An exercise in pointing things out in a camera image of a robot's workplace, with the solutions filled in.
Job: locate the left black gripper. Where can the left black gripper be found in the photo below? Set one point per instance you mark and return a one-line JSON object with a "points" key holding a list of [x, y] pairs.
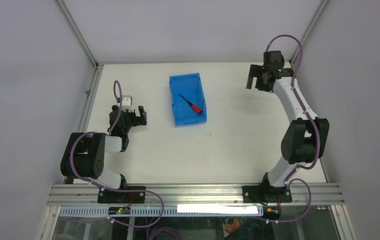
{"points": [[136, 117]]}

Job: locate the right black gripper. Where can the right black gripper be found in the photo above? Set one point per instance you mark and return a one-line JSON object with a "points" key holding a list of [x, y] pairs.
{"points": [[258, 78]]}

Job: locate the red handled screwdriver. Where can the red handled screwdriver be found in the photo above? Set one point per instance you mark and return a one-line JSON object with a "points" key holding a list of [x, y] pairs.
{"points": [[194, 107]]}

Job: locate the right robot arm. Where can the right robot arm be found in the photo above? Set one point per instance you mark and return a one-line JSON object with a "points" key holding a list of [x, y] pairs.
{"points": [[305, 138]]}

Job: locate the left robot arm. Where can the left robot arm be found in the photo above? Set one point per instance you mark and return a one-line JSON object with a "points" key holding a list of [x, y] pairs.
{"points": [[84, 154]]}

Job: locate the blue plastic bin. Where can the blue plastic bin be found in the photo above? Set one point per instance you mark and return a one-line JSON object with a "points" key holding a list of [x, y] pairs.
{"points": [[190, 86]]}

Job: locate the orange object under table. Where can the orange object under table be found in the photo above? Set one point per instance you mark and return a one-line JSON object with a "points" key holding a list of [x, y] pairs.
{"points": [[232, 224]]}

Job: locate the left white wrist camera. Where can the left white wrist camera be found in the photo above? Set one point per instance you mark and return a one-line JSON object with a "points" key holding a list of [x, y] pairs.
{"points": [[126, 101]]}

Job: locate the left aluminium frame post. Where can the left aluminium frame post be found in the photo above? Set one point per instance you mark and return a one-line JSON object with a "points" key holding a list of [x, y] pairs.
{"points": [[76, 31]]}

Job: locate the aluminium frame post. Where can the aluminium frame post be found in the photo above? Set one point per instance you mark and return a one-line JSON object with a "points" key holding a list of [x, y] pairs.
{"points": [[309, 30], [76, 31]]}

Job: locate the right aluminium frame post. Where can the right aluminium frame post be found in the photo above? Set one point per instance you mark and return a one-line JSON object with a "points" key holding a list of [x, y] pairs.
{"points": [[309, 30]]}

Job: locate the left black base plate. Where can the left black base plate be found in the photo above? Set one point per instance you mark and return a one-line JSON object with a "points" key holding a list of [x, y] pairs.
{"points": [[112, 197]]}

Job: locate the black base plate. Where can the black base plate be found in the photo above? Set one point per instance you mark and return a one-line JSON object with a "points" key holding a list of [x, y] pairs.
{"points": [[265, 194], [112, 197]]}

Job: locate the aluminium front rail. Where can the aluminium front rail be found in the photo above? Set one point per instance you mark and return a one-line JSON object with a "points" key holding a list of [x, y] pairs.
{"points": [[320, 194]]}

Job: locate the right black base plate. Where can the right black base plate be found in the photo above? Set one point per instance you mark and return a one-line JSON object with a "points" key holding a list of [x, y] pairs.
{"points": [[265, 194]]}

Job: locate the white slotted cable duct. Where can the white slotted cable duct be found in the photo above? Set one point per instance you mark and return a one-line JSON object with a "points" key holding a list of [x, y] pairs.
{"points": [[181, 210]]}

